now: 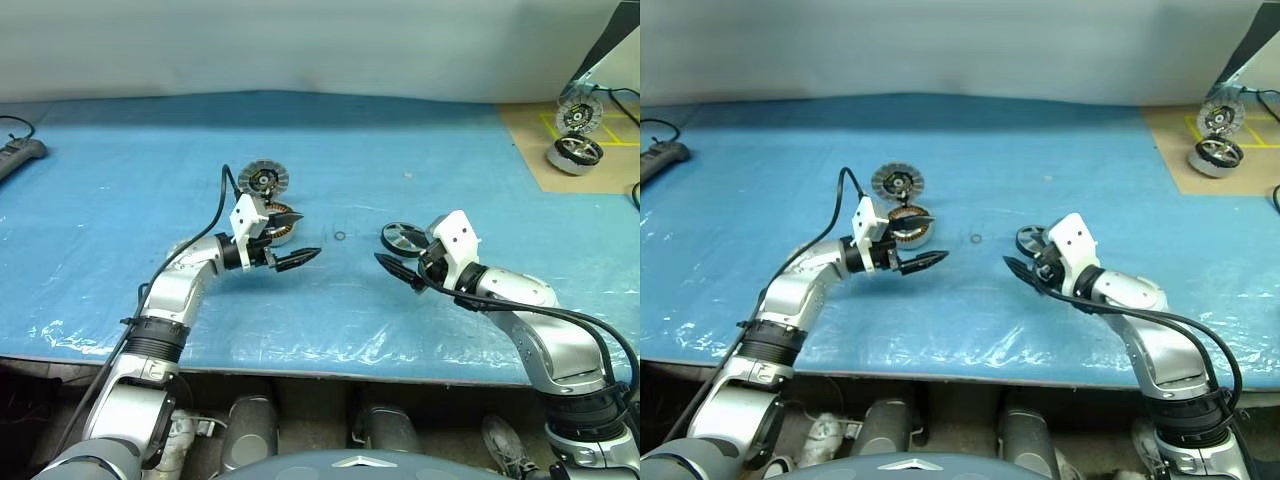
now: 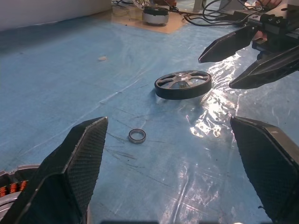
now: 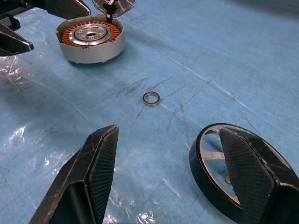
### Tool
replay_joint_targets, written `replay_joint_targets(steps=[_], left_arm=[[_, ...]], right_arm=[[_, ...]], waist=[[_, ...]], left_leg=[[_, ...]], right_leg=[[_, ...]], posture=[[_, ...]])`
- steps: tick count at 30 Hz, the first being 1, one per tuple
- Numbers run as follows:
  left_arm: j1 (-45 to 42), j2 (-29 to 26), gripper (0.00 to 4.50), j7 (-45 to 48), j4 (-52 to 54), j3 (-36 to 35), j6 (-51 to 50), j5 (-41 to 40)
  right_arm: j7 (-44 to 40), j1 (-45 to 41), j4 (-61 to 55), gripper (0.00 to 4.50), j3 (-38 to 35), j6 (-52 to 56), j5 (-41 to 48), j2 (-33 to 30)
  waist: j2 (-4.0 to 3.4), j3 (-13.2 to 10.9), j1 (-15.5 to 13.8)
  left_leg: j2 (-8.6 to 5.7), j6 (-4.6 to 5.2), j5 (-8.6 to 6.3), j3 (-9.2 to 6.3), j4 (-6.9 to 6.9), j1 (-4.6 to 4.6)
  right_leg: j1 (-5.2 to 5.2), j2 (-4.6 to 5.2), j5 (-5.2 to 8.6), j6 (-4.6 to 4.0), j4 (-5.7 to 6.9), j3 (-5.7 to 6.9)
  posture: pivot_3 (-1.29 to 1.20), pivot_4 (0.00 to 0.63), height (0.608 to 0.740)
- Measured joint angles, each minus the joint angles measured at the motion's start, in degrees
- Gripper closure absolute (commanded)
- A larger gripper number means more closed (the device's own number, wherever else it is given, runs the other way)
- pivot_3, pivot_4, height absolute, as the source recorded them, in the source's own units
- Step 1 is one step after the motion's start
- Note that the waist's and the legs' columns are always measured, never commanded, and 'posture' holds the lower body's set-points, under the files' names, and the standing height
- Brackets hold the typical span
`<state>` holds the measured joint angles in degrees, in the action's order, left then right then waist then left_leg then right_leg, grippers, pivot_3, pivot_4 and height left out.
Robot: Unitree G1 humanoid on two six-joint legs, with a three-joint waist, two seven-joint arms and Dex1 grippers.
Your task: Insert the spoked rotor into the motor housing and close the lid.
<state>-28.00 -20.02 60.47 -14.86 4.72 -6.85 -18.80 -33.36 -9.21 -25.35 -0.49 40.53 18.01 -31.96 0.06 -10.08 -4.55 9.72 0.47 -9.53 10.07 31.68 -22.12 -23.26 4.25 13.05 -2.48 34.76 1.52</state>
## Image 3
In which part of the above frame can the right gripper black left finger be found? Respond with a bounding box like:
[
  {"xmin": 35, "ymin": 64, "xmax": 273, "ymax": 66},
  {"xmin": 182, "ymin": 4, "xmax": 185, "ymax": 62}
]
[{"xmin": 28, "ymin": 124, "xmax": 119, "ymax": 224}]

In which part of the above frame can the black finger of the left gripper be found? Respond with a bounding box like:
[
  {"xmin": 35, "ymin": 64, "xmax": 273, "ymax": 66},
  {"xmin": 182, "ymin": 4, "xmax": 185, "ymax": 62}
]
[
  {"xmin": 45, "ymin": 0, "xmax": 92, "ymax": 20},
  {"xmin": 0, "ymin": 22, "xmax": 35, "ymax": 57}
]

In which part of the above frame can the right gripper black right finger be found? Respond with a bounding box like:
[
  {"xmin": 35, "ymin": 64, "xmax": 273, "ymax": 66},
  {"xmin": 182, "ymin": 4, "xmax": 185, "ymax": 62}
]
[{"xmin": 219, "ymin": 127, "xmax": 299, "ymax": 224}]

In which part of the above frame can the grey round metal part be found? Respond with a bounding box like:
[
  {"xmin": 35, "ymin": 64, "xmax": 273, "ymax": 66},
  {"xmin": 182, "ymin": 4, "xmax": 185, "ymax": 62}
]
[{"xmin": 55, "ymin": 15, "xmax": 126, "ymax": 65}]

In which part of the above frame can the black rotor with silver spokes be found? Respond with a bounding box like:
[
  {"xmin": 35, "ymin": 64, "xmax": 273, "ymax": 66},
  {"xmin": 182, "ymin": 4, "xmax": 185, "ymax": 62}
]
[{"xmin": 189, "ymin": 123, "xmax": 295, "ymax": 222}]

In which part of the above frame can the small silver bearing ring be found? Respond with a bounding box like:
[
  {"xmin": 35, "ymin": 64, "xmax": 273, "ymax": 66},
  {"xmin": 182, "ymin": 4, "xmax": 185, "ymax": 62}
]
[{"xmin": 142, "ymin": 91, "xmax": 161, "ymax": 107}]

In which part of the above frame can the grey round motor cover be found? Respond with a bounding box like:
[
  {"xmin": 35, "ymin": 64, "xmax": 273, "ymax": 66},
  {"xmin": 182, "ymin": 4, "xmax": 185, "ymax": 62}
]
[{"xmin": 92, "ymin": 0, "xmax": 136, "ymax": 19}]

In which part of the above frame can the blue table mat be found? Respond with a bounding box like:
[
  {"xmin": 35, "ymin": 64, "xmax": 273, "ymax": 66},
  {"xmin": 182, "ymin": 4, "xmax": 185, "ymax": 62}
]
[{"xmin": 0, "ymin": 0, "xmax": 299, "ymax": 224}]

